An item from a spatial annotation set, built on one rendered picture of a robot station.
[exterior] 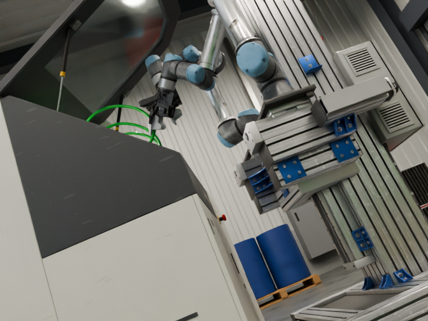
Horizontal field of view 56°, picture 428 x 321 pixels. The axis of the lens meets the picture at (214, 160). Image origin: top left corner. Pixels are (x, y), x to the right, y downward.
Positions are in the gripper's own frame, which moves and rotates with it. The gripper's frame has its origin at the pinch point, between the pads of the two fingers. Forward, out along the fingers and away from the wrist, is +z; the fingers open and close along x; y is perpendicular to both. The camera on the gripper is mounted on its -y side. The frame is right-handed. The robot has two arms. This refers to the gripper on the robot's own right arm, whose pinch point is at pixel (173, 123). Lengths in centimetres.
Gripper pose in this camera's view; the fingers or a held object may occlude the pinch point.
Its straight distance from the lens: 186.3
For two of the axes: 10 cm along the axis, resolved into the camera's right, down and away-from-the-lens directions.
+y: 9.2, -4.0, 0.0
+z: 3.8, 8.8, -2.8
